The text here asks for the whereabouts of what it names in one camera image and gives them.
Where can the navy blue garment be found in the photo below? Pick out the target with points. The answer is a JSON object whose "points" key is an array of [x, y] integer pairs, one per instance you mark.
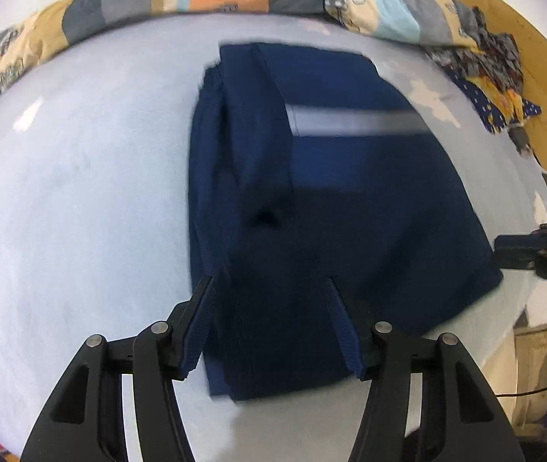
{"points": [[307, 170]]}

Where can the patchwork rolled quilt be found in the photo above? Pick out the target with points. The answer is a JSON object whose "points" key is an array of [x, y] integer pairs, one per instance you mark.
{"points": [[441, 24]]}

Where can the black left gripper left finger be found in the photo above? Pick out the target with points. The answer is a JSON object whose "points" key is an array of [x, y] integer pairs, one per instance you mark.
{"points": [[83, 418]]}

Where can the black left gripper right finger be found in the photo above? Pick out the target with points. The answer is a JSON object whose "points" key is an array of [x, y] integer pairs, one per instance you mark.
{"points": [[428, 399]]}

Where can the dark patterned crumpled cloth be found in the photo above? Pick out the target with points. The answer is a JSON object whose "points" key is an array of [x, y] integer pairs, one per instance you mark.
{"points": [[491, 76]]}

